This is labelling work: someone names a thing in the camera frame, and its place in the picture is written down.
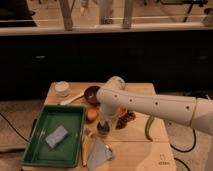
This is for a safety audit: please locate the wooden stick utensil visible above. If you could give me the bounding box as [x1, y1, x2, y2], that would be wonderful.
[82, 128, 93, 166]

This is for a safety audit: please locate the orange round fruit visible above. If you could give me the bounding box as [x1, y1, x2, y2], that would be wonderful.
[86, 108, 98, 121]

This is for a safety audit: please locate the blue gray sponge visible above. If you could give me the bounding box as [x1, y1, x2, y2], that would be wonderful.
[45, 126, 68, 148]

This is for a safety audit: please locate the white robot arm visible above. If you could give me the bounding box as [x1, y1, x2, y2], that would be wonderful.
[96, 76, 213, 136]

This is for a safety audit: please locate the orange plastic bowl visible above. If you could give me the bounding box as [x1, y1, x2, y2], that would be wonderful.
[118, 108, 128, 118]

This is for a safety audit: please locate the dark brown bowl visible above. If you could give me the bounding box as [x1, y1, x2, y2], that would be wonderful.
[84, 86, 99, 106]

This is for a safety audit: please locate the dark brown toy food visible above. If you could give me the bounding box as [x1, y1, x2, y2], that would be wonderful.
[116, 112, 136, 129]

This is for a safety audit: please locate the green plastic tray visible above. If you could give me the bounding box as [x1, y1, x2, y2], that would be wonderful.
[22, 105, 85, 168]

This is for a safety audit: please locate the green plastic cup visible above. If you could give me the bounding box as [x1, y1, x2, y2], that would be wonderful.
[97, 122, 110, 137]

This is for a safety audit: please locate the gray folded cloth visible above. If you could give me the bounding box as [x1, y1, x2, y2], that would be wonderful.
[87, 138, 114, 171]

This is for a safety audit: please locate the white small cup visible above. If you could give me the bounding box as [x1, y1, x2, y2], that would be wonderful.
[54, 81, 70, 97]

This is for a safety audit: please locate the green chili pepper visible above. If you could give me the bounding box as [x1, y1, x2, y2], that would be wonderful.
[145, 116, 155, 141]

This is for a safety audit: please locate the black cable on floor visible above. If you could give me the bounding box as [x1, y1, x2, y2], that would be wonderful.
[0, 112, 30, 143]

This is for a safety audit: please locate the white plastic spoon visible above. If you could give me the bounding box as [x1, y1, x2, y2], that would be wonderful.
[60, 91, 84, 105]

